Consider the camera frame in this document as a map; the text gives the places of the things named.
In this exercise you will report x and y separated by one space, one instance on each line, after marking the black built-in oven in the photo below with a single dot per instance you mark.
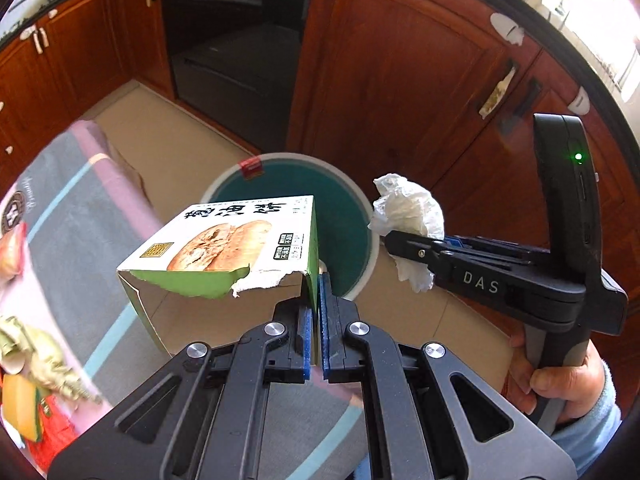
235 45

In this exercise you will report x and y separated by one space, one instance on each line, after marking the white tissue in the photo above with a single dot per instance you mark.
410 205

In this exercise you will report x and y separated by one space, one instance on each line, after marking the yellow sponge block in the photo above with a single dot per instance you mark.
22 405

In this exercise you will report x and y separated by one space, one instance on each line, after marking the person's right forearm blue sleeve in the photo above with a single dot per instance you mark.
595 435

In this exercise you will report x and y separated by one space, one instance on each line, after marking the white plastic clip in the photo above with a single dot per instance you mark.
580 101

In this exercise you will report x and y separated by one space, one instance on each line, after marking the orange snack packet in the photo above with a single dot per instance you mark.
12 250

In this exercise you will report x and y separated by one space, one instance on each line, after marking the person's right hand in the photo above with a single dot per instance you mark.
570 385

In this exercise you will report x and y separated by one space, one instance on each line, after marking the tall wooden cabinet doors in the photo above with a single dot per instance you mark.
410 70

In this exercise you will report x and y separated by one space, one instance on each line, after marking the green white food carton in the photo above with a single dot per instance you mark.
225 240

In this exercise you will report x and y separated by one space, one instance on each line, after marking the teal trash bin white rim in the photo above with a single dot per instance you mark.
345 220

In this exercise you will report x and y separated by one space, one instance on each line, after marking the white broken wall hook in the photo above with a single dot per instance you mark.
506 25

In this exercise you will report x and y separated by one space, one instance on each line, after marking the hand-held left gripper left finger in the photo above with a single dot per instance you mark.
304 340

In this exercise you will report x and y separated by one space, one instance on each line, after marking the striped grey pink tablecloth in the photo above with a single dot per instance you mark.
75 200

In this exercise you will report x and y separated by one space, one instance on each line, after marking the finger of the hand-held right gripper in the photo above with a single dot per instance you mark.
457 241
410 245

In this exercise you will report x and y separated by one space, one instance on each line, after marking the red yellow plastic bag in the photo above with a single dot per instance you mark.
55 430

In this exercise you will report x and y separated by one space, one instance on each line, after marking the wooden cabinet with drawers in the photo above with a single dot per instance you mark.
85 50

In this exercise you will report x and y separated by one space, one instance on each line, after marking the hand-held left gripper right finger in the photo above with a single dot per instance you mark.
326 340

